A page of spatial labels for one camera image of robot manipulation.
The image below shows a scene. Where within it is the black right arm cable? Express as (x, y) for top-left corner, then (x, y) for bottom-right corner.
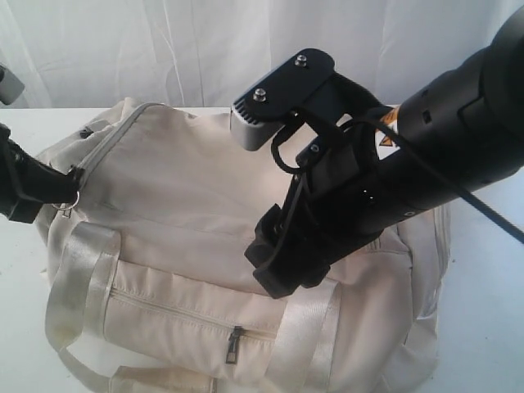
(269, 106), (524, 244)

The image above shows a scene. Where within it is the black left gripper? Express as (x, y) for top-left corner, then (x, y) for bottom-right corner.
(1, 124), (84, 224)

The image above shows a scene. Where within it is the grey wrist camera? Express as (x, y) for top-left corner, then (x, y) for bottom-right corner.
(0, 64), (25, 105)
(229, 100), (284, 151)

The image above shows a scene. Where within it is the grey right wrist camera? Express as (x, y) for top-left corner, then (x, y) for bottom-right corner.
(229, 100), (284, 151)

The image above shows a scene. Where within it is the cream fabric duffel bag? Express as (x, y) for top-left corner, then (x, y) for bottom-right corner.
(35, 98), (450, 392)

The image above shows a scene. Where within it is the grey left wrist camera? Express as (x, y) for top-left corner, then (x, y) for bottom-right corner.
(0, 64), (25, 105)

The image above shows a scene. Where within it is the white backdrop curtain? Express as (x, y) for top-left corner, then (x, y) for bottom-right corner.
(1, 1), (521, 108)

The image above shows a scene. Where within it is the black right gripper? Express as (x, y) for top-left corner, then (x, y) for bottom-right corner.
(245, 118), (393, 297)

